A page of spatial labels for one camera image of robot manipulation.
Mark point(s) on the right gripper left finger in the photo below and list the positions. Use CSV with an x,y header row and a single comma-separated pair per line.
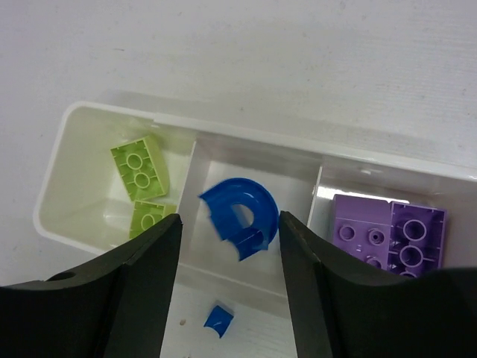
x,y
115,305

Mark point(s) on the lime green lego brick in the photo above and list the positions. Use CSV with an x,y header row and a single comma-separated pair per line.
x,y
146,214
142,168

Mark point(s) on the white divided tray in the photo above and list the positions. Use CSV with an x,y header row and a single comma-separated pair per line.
x,y
114,172

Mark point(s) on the blue round lego piece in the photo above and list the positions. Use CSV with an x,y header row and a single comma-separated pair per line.
x,y
243,213

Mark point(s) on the small blue lego piece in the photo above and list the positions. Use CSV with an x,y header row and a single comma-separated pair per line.
x,y
219,320

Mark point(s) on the light purple lego brick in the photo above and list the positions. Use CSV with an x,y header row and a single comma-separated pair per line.
x,y
362,228

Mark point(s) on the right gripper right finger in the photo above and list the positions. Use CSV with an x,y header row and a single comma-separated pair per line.
x,y
343,307

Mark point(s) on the dark purple lego brick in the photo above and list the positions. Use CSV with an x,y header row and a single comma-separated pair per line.
x,y
416,241

